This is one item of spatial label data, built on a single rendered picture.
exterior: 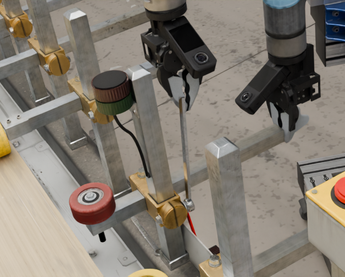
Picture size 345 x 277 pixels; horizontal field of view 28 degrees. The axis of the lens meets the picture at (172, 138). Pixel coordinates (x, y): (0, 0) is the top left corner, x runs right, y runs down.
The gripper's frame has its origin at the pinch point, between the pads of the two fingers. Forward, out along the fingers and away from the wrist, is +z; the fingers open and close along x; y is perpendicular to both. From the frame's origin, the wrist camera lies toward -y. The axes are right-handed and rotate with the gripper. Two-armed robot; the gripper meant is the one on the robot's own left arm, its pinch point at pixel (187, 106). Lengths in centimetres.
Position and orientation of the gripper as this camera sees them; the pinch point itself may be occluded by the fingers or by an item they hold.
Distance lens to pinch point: 127.2
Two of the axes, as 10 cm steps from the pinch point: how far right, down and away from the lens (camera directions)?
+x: -8.6, 4.0, -3.2
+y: -4.9, -4.5, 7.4
